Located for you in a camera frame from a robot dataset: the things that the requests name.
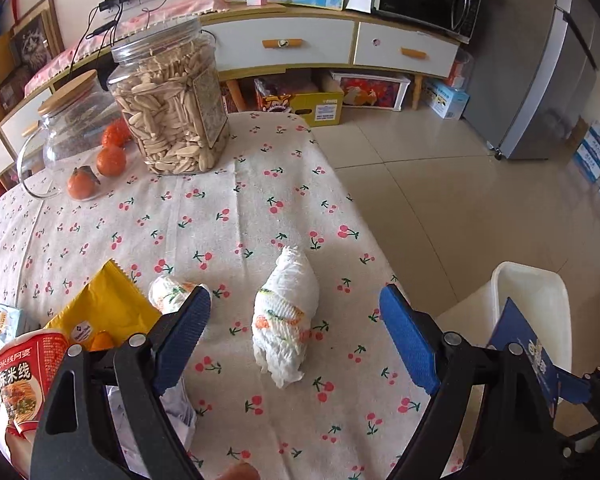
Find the clear plastic container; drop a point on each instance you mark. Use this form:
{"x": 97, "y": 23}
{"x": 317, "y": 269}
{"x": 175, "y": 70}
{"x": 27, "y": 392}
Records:
{"x": 460, "y": 70}

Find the pink cloth cover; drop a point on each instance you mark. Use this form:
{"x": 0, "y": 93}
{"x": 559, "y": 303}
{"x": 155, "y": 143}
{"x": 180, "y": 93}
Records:
{"x": 180, "y": 7}

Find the red instant noodle cup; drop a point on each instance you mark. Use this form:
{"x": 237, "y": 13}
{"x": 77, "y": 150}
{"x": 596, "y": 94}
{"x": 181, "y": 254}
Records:
{"x": 20, "y": 380}

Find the glass teapot with wooden lid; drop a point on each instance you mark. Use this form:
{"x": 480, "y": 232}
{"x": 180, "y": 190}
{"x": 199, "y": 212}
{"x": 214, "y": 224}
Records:
{"x": 70, "y": 130}

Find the person's left hand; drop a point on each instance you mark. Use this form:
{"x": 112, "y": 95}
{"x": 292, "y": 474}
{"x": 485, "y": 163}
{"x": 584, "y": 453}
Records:
{"x": 240, "y": 472}

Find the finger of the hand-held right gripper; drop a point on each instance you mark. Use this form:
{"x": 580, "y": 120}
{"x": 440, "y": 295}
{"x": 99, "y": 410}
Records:
{"x": 575, "y": 390}

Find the blue white box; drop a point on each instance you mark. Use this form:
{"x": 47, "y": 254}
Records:
{"x": 445, "y": 100}

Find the wooden picture frame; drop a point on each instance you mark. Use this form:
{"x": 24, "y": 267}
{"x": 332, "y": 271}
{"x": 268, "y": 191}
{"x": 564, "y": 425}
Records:
{"x": 32, "y": 40}

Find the tangerine with leaf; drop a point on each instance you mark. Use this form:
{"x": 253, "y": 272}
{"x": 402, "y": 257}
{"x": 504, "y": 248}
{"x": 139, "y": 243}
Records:
{"x": 82, "y": 184}

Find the clear jar of seeds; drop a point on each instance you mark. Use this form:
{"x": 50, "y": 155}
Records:
{"x": 170, "y": 110}

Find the white plastic bin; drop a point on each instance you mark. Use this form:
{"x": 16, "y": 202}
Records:
{"x": 535, "y": 300}

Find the white storage box red print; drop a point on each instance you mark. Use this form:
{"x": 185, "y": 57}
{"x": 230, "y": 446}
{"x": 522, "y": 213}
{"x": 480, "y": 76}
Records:
{"x": 370, "y": 91}

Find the small printed tissue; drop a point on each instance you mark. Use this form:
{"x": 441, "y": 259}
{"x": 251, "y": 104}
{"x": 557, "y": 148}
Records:
{"x": 167, "y": 292}

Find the grey refrigerator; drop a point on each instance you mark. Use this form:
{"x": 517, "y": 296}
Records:
{"x": 545, "y": 85}

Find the yellow cardboard box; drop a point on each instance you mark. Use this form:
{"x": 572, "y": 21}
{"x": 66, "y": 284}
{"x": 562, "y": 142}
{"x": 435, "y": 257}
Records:
{"x": 300, "y": 105}

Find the yellow snack packet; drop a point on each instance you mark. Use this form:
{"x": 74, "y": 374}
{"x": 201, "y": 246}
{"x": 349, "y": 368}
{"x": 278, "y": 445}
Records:
{"x": 110, "y": 305}

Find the light blue drink carton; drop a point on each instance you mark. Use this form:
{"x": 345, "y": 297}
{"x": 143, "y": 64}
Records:
{"x": 0, "y": 320}

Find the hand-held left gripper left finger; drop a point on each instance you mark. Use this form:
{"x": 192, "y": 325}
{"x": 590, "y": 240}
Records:
{"x": 187, "y": 325}

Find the cherry print tablecloth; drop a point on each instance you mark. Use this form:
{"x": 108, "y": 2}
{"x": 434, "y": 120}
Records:
{"x": 230, "y": 210}

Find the white wooden sideboard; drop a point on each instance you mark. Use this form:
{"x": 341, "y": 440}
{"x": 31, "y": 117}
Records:
{"x": 305, "y": 42}

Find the large printed tissue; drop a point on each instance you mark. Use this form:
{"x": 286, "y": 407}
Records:
{"x": 285, "y": 310}

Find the dark blue packet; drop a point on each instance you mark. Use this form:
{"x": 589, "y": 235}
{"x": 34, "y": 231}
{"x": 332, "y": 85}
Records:
{"x": 517, "y": 335}

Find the white plastic wrapper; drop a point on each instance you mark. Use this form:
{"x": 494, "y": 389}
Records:
{"x": 177, "y": 405}

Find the brown patterned box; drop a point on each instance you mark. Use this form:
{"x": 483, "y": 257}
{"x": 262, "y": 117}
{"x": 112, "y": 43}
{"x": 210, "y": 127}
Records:
{"x": 15, "y": 87}

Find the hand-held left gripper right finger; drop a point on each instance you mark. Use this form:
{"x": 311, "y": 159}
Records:
{"x": 405, "y": 330}

